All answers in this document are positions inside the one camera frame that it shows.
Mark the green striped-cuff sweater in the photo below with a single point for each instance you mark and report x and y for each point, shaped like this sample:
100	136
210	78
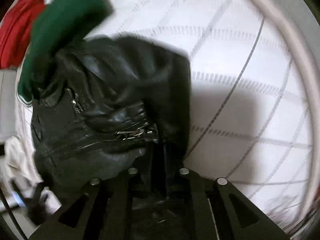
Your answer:
62	22

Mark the red garment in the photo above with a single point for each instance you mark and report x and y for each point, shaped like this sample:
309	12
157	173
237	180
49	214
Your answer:
16	29

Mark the cream white hoodie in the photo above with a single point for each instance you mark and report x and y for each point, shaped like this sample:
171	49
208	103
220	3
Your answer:
19	160

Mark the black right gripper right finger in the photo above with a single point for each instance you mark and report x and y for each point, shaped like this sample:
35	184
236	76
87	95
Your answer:
216	209

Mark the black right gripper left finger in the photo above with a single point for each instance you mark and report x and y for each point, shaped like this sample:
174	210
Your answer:
102	211

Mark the patterned white pink bedspread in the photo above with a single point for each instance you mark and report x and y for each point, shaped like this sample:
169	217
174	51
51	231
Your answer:
251	114

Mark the black leather jacket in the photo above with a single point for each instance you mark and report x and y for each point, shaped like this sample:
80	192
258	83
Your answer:
112	102

